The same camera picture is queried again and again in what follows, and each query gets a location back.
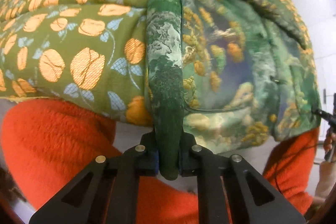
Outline person's right hand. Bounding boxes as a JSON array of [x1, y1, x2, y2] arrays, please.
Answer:
[[323, 131, 336, 153]]

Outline green landscape print jacket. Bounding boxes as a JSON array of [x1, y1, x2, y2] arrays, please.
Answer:
[[146, 0, 320, 180]]

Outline orange fluffy trousers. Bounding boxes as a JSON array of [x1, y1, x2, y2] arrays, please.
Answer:
[[1, 99, 318, 223]]

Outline orange floral green quilt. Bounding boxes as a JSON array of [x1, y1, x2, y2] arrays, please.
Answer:
[[1, 0, 151, 126]]

